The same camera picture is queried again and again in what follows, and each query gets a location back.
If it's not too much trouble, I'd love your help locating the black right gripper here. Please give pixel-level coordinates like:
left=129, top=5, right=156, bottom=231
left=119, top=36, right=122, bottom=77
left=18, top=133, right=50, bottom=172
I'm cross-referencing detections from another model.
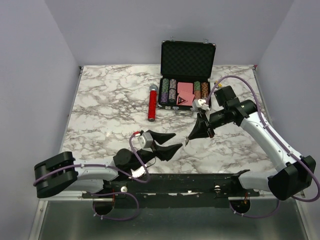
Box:
left=188, top=107, right=230, bottom=139

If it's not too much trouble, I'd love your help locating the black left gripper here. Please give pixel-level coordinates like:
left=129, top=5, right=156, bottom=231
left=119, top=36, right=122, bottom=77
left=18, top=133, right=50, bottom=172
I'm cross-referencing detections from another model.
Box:
left=131, top=130, right=183, bottom=172

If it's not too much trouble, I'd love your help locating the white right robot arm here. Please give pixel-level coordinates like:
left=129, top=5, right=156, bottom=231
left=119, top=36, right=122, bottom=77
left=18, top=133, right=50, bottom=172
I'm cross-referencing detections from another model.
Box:
left=187, top=86, right=316, bottom=201

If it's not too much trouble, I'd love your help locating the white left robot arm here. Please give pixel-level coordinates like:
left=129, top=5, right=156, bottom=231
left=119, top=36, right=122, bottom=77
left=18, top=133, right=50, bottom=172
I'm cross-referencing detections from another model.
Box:
left=33, top=130, right=183, bottom=199

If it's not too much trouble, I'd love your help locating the round metal keyring disc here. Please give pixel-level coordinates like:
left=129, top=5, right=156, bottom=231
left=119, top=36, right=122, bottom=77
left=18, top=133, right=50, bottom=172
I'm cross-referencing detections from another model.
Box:
left=130, top=166, right=147, bottom=179

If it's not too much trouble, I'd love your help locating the loose pink playing cards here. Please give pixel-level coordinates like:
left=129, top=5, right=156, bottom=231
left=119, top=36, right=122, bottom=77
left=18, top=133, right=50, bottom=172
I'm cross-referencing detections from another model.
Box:
left=176, top=91, right=195, bottom=106

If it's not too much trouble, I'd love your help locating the red glitter microphone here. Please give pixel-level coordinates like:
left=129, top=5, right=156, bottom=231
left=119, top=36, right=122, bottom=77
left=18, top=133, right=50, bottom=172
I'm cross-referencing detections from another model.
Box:
left=147, top=84, right=158, bottom=122

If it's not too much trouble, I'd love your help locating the red chip stack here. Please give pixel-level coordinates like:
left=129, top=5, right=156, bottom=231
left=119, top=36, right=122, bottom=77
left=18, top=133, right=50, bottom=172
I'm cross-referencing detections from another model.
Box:
left=193, top=90, right=202, bottom=100

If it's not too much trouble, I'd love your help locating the black triangular all-in button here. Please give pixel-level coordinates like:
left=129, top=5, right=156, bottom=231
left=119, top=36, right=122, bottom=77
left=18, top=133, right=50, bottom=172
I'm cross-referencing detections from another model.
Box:
left=177, top=95, right=188, bottom=106

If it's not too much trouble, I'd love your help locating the orange black chip stack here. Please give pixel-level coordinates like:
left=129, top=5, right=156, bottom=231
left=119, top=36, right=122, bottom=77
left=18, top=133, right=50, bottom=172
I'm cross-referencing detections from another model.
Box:
left=201, top=82, right=209, bottom=99

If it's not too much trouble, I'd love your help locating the pink playing card deck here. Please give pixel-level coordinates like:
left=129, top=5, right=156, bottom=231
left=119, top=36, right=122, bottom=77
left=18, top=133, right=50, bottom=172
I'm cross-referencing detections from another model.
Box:
left=177, top=82, right=194, bottom=94

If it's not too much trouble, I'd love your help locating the green chip stack right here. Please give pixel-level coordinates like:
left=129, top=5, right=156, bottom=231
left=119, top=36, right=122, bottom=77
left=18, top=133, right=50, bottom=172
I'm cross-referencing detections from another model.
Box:
left=193, top=81, right=201, bottom=92

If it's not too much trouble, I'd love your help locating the orange blue lower chip stack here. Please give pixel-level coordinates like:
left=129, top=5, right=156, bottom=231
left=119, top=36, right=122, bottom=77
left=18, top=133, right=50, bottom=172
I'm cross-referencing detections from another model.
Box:
left=168, top=88, right=176, bottom=103

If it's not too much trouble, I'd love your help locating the orange blue chip stack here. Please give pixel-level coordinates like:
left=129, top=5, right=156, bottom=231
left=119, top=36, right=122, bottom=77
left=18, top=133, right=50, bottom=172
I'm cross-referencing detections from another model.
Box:
left=169, top=79, right=177, bottom=89
left=168, top=88, right=176, bottom=103

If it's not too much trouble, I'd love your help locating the purple chip stack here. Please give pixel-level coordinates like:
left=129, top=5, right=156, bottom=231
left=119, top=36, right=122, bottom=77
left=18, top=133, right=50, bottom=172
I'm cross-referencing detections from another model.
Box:
left=160, top=92, right=168, bottom=105

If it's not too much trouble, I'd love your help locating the green blue chip stack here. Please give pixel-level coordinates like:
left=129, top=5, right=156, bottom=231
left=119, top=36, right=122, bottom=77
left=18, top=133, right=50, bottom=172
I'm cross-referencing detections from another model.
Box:
left=161, top=78, right=170, bottom=93

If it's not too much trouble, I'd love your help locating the black poker chip case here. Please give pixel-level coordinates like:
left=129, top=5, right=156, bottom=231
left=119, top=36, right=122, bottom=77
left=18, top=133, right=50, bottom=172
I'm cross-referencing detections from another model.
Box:
left=157, top=40, right=217, bottom=116

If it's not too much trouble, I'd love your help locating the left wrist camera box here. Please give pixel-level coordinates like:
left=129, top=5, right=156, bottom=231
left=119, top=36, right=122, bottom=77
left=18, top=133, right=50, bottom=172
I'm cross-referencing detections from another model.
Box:
left=138, top=132, right=154, bottom=149

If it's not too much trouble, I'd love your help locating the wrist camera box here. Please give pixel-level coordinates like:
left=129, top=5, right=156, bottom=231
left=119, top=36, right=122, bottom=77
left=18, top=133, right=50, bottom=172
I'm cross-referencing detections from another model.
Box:
left=138, top=132, right=154, bottom=149
left=192, top=99, right=210, bottom=112

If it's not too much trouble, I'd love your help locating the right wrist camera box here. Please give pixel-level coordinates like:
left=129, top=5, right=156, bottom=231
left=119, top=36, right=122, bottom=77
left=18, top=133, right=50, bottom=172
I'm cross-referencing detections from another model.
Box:
left=192, top=99, right=210, bottom=112

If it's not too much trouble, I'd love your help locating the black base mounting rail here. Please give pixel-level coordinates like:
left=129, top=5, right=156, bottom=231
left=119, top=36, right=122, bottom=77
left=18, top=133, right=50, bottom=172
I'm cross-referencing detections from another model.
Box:
left=82, top=173, right=260, bottom=209

